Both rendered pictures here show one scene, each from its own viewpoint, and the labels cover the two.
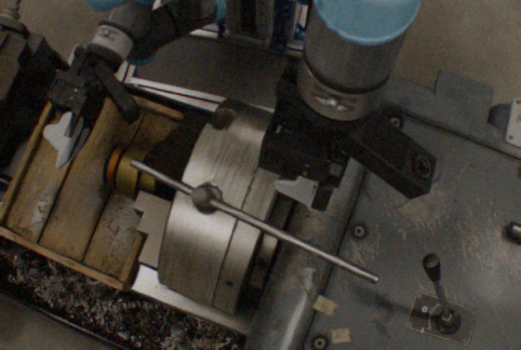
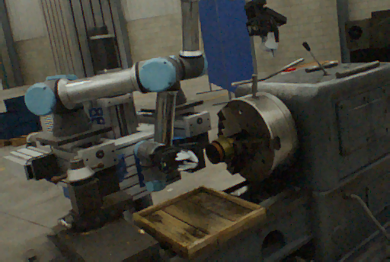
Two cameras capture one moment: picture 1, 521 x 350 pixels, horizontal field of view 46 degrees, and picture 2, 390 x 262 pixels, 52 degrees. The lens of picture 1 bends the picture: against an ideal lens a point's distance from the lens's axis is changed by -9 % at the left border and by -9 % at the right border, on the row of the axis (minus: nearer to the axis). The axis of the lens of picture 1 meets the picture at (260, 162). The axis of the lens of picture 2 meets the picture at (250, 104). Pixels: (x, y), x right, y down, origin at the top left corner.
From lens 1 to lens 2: 1.49 m
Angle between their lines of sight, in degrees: 70
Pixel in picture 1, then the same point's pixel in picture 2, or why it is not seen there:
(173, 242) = (262, 110)
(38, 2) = not seen: outside the picture
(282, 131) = (257, 19)
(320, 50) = not seen: outside the picture
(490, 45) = not seen: hidden behind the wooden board
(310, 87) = not seen: outside the picture
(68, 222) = (213, 225)
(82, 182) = (197, 218)
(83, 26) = not seen: outside the picture
